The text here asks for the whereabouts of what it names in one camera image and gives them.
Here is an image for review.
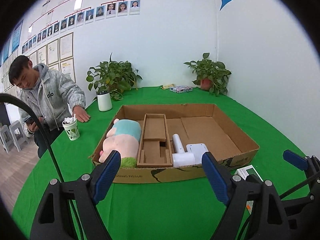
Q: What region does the potted plant red pot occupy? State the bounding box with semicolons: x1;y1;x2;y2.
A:
184;53;232;96

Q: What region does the potted plant white pot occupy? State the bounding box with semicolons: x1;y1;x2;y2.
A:
86;53;143;101

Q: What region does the white green printed box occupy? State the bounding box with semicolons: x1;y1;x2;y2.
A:
234;164;264;214

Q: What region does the white device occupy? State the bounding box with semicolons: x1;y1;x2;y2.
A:
186;143;208;165

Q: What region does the pastel plush toy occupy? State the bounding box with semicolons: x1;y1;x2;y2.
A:
99;119;142;168

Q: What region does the green patterned paper cup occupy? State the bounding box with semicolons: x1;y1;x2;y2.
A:
62;115;80;141

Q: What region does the black cable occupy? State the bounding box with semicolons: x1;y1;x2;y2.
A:
0;93;85;240

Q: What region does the white hair dryer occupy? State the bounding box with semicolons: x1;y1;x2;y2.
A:
172;134;195;167

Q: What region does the grey plastic stool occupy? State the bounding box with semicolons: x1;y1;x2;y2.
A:
1;120;30;153

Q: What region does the small colourful packet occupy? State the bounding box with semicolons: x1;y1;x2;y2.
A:
170;86;193;93

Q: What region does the brown cardboard tray box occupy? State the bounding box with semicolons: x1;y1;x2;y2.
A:
91;103;259;184

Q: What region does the man in grey jacket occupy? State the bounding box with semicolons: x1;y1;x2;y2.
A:
9;55;90;144

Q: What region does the cardboard insert divider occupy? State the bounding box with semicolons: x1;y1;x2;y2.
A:
137;114;173;168

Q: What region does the green tablecloth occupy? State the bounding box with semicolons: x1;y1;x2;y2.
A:
11;86;312;240

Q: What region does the yellow snack packet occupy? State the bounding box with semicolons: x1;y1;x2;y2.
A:
161;83;175;90

